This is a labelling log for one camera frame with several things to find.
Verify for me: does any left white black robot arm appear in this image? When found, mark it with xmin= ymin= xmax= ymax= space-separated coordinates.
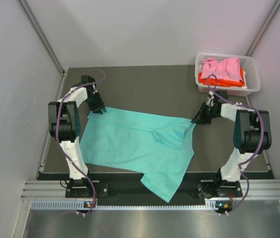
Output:
xmin=48 ymin=75 xmax=106 ymax=197

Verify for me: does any aluminium frame rail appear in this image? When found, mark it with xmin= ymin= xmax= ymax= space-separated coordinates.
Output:
xmin=21 ymin=178 xmax=280 ymax=202

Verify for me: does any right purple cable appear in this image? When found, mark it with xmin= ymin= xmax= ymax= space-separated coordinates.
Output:
xmin=206 ymin=74 xmax=265 ymax=216

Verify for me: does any white t shirt in basket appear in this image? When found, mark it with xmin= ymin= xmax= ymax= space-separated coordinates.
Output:
xmin=240 ymin=69 xmax=248 ymax=89

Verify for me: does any pink t shirt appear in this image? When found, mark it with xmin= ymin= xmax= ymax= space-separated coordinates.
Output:
xmin=201 ymin=58 xmax=242 ymax=82

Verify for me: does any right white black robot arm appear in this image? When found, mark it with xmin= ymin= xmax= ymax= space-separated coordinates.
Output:
xmin=191 ymin=90 xmax=272 ymax=196

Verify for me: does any teal t shirt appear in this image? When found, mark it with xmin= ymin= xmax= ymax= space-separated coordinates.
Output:
xmin=79 ymin=107 xmax=196 ymax=203

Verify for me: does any orange t shirt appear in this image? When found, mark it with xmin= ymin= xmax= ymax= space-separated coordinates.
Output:
xmin=198 ymin=67 xmax=244 ymax=88

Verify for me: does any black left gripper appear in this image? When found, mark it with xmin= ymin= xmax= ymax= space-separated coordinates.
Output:
xmin=84 ymin=92 xmax=105 ymax=115

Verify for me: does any grey slotted cable duct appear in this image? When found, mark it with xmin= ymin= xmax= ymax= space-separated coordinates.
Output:
xmin=31 ymin=200 xmax=228 ymax=211

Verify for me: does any purple cable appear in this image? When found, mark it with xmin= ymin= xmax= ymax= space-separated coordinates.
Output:
xmin=56 ymin=68 xmax=106 ymax=217
xmin=206 ymin=74 xmax=265 ymax=216

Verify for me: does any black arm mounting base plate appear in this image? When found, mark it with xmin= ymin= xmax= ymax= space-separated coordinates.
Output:
xmin=63 ymin=173 xmax=245 ymax=200

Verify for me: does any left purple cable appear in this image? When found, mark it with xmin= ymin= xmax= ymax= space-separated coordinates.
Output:
xmin=56 ymin=68 xmax=106 ymax=217

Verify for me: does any white perforated plastic basket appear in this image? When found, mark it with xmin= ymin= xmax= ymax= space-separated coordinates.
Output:
xmin=195 ymin=53 xmax=261 ymax=97

